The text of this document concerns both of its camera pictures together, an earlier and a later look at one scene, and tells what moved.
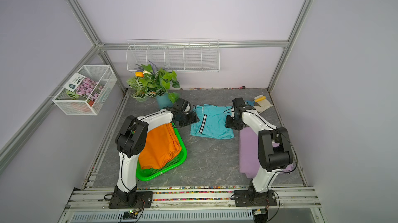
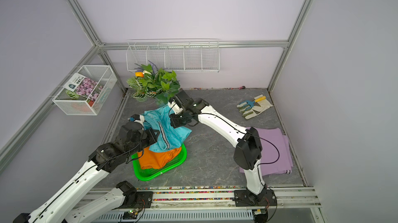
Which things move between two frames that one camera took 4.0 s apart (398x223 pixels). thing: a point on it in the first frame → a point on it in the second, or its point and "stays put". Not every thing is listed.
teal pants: [212, 122] → [169, 137]
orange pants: [162, 144] stays put
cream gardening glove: [264, 103] stays put
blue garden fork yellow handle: [252, 102] stays put
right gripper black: [228, 124] → [174, 121]
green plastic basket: [147, 173] stays put
